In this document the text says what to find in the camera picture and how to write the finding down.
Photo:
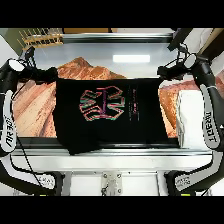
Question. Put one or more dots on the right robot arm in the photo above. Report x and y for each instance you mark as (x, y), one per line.
(210, 116)

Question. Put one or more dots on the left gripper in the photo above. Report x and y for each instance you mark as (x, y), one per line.
(43, 75)

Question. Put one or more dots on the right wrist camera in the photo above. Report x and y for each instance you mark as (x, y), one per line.
(181, 53)

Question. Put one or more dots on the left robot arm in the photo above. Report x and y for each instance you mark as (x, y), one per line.
(7, 110)

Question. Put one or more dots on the white garment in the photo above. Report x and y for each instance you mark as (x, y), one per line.
(193, 116)

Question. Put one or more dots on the black T-shirt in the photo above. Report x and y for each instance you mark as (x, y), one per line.
(110, 113)

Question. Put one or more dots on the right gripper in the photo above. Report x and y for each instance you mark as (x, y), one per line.
(170, 71)

